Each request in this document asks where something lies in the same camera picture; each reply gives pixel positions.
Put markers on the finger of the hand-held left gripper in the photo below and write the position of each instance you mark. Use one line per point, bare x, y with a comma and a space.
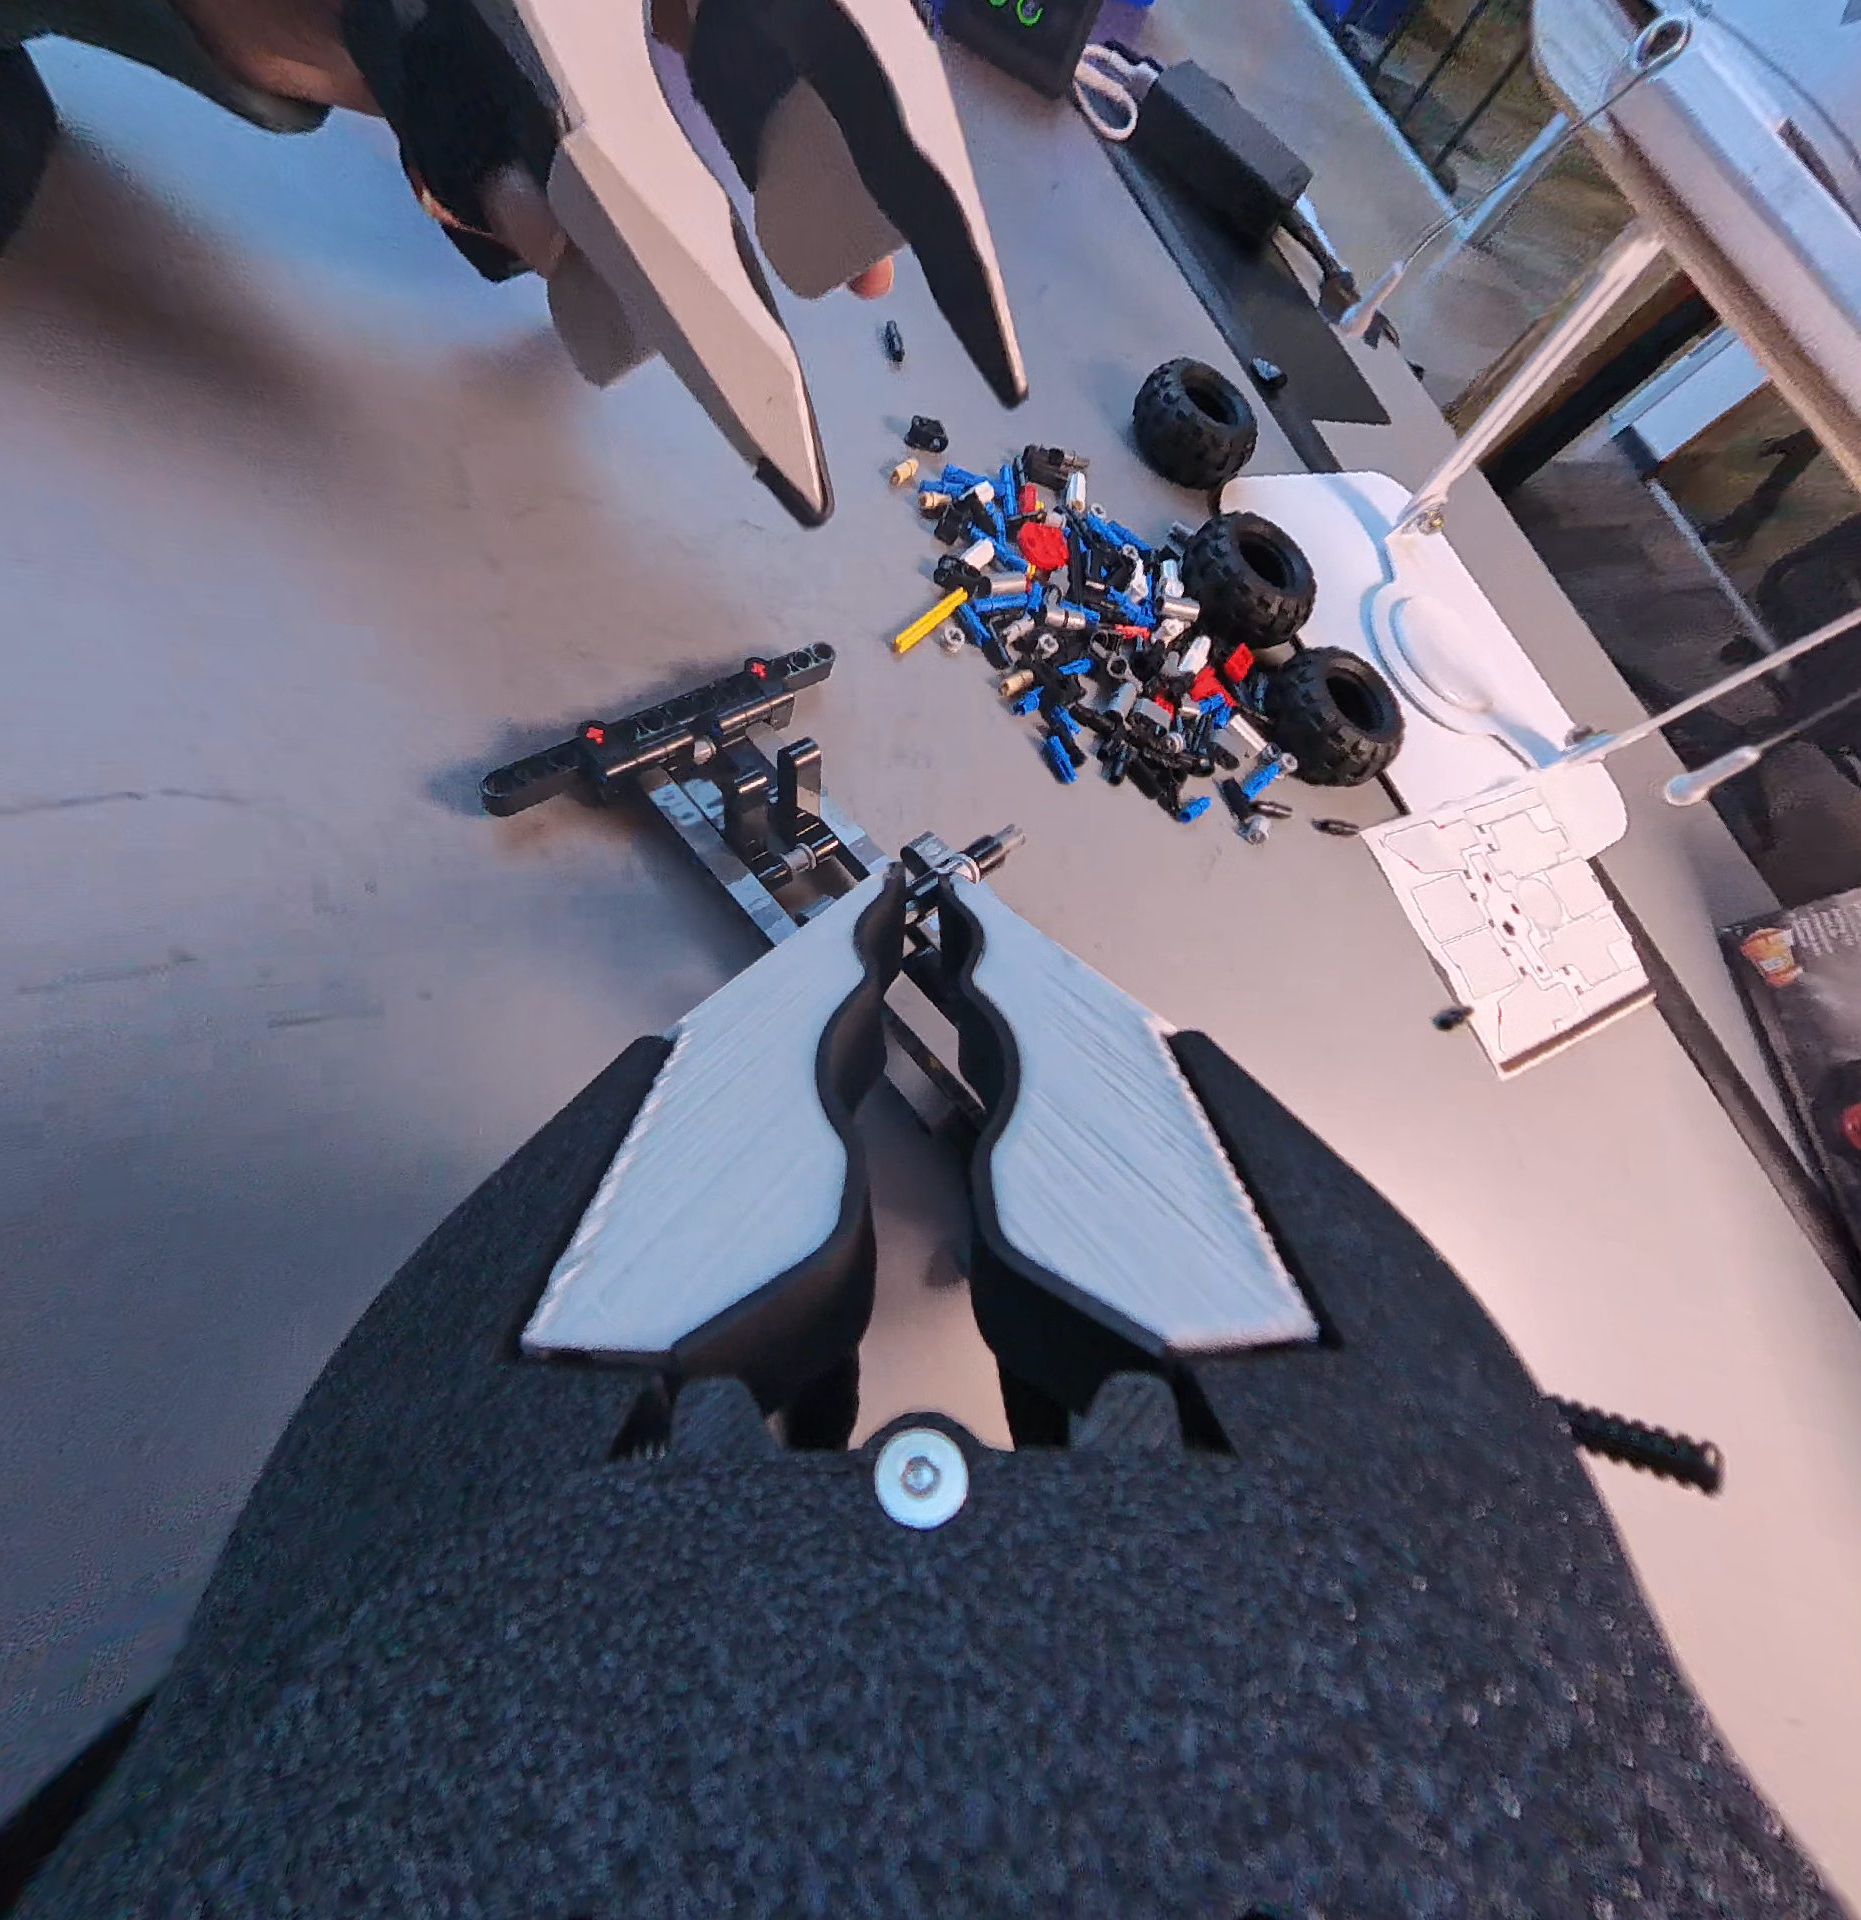
931, 197
675, 254

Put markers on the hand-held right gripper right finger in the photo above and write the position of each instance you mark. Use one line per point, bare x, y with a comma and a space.
1141, 1184

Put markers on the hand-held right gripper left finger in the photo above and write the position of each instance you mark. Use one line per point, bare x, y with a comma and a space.
692, 1202

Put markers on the pile of small toy parts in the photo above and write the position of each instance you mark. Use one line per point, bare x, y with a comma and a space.
1080, 631

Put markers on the grey desk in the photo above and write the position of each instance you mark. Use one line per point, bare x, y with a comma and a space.
272, 599

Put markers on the person's left hand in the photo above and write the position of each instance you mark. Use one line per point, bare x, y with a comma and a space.
285, 61

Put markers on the black timer device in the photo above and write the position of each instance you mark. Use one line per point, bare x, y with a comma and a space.
1020, 45

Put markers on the black toy connector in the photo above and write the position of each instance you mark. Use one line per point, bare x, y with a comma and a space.
925, 436

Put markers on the black power adapter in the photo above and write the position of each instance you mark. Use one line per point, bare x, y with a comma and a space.
1214, 144

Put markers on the black toy tyre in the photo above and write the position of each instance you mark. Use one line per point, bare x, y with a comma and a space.
1304, 742
1223, 599
1171, 429

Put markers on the yellow toy axle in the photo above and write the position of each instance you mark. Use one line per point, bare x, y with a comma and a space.
931, 619

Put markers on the white sticker sheet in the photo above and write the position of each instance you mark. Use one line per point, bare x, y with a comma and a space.
1514, 930

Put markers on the metal book stand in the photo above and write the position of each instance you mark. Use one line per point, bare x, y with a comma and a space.
1321, 526

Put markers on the toy truck box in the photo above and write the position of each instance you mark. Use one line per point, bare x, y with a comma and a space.
1831, 1052

